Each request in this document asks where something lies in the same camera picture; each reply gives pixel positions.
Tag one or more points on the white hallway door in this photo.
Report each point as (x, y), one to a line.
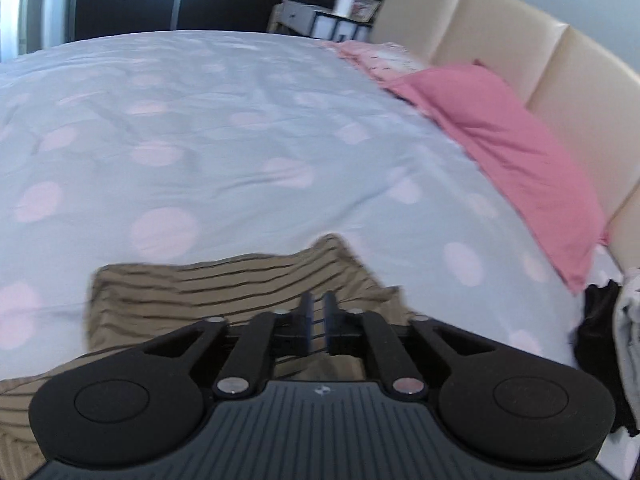
(45, 5)

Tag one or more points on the white box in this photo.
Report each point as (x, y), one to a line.
(343, 5)

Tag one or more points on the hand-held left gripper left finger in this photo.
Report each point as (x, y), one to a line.
(306, 330)

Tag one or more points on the folded white garment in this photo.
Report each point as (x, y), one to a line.
(631, 320)

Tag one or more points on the beige padded headboard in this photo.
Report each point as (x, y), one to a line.
(500, 10)

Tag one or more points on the photo frame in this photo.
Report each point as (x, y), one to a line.
(366, 9)

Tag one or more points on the grey pink-dotted duvet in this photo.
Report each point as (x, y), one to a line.
(200, 135)

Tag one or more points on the white nightstand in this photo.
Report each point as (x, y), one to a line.
(295, 19)

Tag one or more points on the black sliding-door wardrobe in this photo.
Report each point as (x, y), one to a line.
(125, 0)

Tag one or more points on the light pink printed pillow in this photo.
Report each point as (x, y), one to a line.
(380, 57)

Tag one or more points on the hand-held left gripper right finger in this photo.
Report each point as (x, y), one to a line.
(331, 330)

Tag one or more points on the tan dark-striped garment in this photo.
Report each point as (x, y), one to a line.
(175, 285)

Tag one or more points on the folded black clothes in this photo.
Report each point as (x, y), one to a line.
(600, 340)

